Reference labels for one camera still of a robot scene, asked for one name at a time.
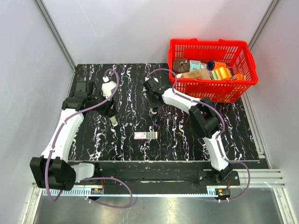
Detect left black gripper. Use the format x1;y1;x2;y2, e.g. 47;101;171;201
88;89;119;118

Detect beige stapler magazine piece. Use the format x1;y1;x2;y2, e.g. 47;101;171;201
109;116;118;126

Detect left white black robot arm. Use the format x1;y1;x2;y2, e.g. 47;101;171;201
30;81;117;190

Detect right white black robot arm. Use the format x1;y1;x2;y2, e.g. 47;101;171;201
143;78;232;185

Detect brown round item in basket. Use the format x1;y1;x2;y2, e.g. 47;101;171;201
172;58;190;73

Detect red white staple box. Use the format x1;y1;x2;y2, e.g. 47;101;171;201
134;132;158;140

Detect light blue card box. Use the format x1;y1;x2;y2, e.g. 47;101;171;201
189;60;202;71

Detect brown cardboard package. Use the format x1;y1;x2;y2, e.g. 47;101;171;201
176;69;211;80

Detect blue capped orange bottle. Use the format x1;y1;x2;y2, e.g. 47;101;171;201
206;61;227;71

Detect yellow green box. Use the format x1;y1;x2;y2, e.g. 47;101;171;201
211;67;232;80

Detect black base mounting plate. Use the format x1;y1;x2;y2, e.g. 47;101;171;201
89;161;240;187

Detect orange snack packet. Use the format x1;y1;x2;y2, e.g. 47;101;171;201
230;73;246;81

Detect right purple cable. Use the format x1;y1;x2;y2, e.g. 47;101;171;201
147;68;251;203

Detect purple cable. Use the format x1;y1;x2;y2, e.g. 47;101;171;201
44;69;133;209
147;68;251;203

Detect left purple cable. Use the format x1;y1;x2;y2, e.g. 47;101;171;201
44;69;133;209

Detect aluminium rail with ruler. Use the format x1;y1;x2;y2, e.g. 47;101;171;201
42;185;232;198

